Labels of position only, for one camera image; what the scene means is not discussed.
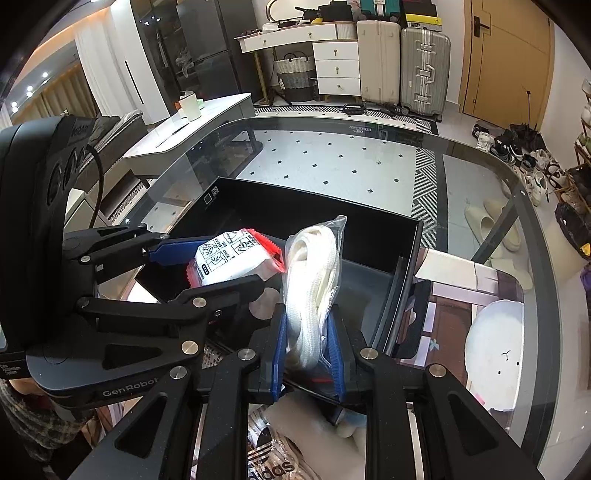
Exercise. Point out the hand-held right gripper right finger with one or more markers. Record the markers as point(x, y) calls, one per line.
point(335, 364)

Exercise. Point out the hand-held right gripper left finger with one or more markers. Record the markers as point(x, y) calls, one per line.
point(278, 364)

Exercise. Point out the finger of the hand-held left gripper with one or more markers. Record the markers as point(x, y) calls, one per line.
point(173, 251)
point(212, 295)

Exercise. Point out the red and white packet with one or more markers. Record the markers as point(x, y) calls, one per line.
point(231, 258)

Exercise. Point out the white shoelaces clear packet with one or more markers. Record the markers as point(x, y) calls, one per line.
point(304, 277)

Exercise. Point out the logo printed plastic bag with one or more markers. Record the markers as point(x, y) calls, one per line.
point(272, 457)

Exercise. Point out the black storage box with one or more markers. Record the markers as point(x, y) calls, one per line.
point(323, 212)

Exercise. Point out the person's left forearm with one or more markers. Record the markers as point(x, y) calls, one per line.
point(37, 424)

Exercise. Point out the bed with dark blanket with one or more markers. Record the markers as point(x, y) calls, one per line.
point(111, 129)

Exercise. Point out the white low table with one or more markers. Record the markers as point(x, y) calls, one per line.
point(194, 124)

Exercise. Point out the pale green cup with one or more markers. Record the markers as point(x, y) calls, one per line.
point(189, 108)

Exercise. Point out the white curtain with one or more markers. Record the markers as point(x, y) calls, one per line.
point(111, 78)

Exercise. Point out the dark glass cabinet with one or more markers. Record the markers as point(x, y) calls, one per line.
point(157, 55)

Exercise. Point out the black and white patterned rug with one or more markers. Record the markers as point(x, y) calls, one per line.
point(425, 184)

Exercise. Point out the dark grey fridge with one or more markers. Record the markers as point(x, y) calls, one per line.
point(217, 46)

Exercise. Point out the woven laundry basket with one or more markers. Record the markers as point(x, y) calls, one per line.
point(293, 74)

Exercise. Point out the white dressing table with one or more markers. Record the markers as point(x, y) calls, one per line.
point(295, 33)

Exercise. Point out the oval mirror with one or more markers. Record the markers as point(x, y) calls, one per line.
point(277, 11)

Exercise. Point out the trash bin with black bag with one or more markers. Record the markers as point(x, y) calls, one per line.
point(572, 226)

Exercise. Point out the pile of shoes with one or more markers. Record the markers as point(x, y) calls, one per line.
point(503, 143)

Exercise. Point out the beige suitcase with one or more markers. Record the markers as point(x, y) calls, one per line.
point(378, 60)

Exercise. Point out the black cooking pot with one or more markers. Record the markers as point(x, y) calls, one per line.
point(334, 11)

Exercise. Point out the black umbrella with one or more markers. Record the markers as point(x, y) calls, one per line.
point(526, 131)

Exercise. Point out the silver suitcase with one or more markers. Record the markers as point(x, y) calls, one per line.
point(425, 69)

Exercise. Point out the teal suitcase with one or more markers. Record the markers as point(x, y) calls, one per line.
point(369, 7)

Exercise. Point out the wooden shoe rack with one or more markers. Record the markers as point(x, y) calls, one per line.
point(582, 152)

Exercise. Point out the stack of shoe boxes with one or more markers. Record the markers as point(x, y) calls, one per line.
point(420, 18)

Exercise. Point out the wooden door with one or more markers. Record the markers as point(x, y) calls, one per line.
point(503, 64)

